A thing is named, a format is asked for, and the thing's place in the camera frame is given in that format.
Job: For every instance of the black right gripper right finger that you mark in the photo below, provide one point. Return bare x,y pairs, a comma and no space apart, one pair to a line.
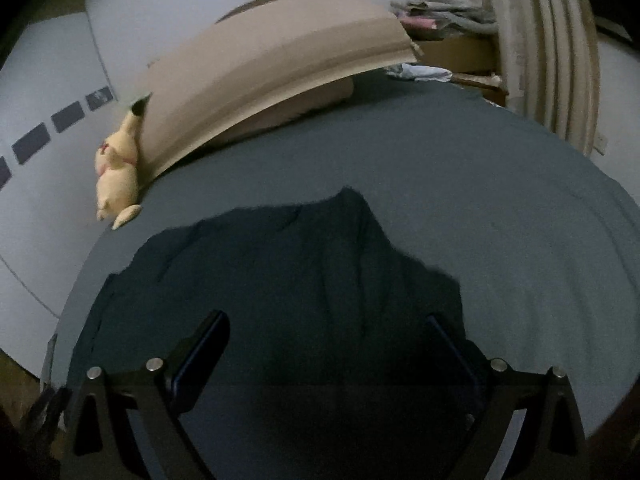
486,420

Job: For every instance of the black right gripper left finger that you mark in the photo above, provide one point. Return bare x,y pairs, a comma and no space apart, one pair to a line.
100,440

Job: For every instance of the dark navy puffer jacket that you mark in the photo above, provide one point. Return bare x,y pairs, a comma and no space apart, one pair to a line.
316,295

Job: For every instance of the pile of folded clothes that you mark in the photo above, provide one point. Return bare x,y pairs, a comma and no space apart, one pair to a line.
441,19

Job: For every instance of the grey-blue bed sheet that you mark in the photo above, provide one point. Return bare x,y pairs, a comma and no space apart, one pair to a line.
544,247

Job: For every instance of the yellow Pikachu plush toy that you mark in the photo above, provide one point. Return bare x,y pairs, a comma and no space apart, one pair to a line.
116,165

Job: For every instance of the wooden bedside cabinet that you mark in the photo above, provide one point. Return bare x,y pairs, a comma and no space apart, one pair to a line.
473,62

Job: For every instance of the beige pleated curtain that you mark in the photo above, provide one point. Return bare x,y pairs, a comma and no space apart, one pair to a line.
549,63

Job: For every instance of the beige padded headboard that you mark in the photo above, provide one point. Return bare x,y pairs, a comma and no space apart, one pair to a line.
259,58

